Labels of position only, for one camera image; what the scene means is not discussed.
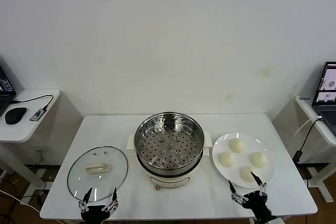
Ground black computer mouse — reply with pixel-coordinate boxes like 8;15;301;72
4;106;27;125

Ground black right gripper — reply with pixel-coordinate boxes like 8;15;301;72
228;170;276;221

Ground black hub cable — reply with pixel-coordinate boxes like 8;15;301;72
10;94;54;113

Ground white charging cable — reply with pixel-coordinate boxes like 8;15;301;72
293;115;323;138

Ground grey usb hub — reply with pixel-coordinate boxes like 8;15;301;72
29;108;45;122

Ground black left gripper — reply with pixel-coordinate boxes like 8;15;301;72
78;187;120;221

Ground black cable with adapter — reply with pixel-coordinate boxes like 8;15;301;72
292;118;323;167

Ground round glass pot lid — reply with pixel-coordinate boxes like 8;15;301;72
67;145;129;203

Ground white steamed baozi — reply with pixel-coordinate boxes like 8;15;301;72
249;152;268;168
239;166;259;184
218;152;236;167
228;138;245;154

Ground cream electric cooker base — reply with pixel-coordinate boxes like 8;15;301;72
136;153;204;190

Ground white round plate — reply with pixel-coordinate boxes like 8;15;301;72
212;132;277;188

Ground perforated steel steamer basket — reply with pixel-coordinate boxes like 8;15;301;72
127;112;213;172

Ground white side table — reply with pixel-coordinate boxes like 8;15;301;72
0;89;61;205
295;94;336;204

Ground open dark laptop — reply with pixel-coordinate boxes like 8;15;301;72
312;61;336;137
0;56;17;116

